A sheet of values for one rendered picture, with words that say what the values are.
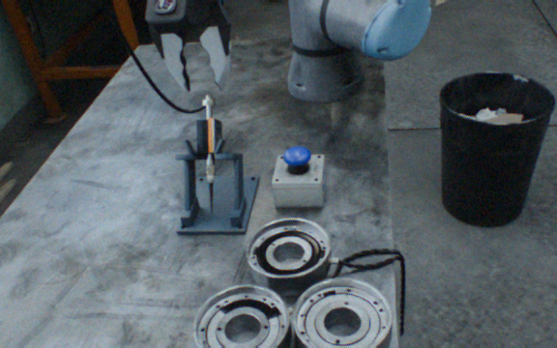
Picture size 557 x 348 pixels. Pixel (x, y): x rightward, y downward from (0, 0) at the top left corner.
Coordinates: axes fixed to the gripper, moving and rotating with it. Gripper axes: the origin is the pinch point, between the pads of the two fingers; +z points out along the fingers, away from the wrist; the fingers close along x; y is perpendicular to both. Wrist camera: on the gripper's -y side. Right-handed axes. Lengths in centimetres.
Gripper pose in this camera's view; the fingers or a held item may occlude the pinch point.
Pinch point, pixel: (202, 84)
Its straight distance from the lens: 74.8
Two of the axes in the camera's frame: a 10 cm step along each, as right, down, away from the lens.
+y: 1.3, -6.0, 7.9
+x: -9.8, 0.2, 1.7
